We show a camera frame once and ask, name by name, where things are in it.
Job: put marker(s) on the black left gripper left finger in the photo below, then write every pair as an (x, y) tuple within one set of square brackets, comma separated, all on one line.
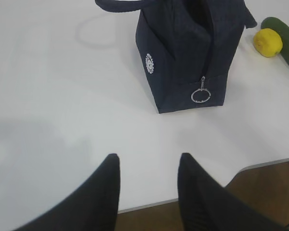
[(93, 206)]

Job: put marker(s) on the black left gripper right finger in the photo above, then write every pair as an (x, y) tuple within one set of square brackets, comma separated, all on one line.
[(207, 206)]

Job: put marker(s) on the navy insulated lunch bag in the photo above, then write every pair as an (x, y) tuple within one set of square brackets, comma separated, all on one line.
[(186, 47)]

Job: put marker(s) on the green cucumber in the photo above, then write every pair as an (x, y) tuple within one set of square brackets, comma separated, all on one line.
[(283, 30)]

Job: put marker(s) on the yellow lemon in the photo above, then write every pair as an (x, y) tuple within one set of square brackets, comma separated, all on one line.
[(267, 42)]

